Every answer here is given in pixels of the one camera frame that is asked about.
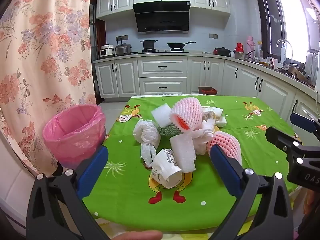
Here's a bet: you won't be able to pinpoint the pink thermos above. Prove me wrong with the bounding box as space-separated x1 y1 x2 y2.
246 35 255 53

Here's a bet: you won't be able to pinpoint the person's left hand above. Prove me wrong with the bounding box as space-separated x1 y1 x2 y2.
117 231 163 240

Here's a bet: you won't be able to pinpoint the steel bowl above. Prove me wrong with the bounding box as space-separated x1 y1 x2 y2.
234 51 251 61

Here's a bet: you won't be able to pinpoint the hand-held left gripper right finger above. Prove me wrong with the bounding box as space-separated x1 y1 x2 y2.
210 145 294 240

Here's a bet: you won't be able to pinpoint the brown glass door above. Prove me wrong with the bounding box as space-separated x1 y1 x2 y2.
89 0 107 105

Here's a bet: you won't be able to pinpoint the pink bag-lined trash bin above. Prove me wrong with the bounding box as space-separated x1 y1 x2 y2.
42 104 107 174

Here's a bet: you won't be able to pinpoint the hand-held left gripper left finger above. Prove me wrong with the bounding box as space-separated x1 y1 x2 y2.
26 145 110 240

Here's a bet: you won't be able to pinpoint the small pink foam fruit net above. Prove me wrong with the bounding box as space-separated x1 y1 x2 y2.
206 131 242 165

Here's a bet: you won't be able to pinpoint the floral curtain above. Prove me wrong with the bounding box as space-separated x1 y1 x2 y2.
0 0 98 178

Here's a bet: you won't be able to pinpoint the white countertop appliance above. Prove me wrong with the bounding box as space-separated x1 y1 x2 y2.
305 49 320 82

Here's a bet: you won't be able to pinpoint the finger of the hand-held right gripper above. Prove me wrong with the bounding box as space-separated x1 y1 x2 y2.
290 112 320 134
265 127 304 166

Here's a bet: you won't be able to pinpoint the green white striped wrapper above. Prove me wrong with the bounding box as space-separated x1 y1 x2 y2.
157 124 182 137

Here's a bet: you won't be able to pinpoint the dark red floor bin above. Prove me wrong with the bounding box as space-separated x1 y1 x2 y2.
198 86 217 96

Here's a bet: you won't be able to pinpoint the black wok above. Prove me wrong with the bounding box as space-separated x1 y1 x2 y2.
167 41 196 52

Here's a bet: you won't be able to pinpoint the steel faucet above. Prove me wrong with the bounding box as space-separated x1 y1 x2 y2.
276 39 294 65

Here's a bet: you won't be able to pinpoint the black range hood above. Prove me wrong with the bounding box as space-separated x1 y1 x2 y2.
133 1 191 35

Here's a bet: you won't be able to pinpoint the red and black pot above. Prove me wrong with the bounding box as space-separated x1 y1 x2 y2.
213 47 232 57

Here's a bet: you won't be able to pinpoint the kitchen window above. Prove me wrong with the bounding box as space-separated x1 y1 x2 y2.
255 0 320 65

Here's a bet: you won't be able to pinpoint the white bundle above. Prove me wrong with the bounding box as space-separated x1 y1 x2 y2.
215 115 228 127
202 106 224 115

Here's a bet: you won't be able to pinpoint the white knotted plastic bag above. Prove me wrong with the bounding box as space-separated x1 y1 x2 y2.
133 119 160 168

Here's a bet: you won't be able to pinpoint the black stockpot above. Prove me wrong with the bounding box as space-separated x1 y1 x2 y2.
140 39 158 53

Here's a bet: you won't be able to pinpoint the white foam block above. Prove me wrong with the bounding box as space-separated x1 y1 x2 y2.
169 132 197 173
151 104 175 128

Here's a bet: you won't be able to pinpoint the green printed tablecloth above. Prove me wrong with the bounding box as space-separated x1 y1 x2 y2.
81 95 304 232

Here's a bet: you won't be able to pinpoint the white rice cooker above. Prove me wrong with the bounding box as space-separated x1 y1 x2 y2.
100 44 115 58

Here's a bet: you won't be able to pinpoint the white lower cabinets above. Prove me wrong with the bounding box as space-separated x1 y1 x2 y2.
92 52 320 140

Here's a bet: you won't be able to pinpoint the large pink foam fruit net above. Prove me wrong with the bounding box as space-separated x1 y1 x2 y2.
169 97 203 133

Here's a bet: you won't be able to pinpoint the printed white paper cup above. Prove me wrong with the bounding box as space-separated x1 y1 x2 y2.
150 148 183 189

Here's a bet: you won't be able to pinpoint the white plastic wrap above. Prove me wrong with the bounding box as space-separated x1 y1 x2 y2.
192 119 215 155

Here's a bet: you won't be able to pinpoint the steel pressure cooker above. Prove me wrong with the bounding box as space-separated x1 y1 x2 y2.
115 43 132 56

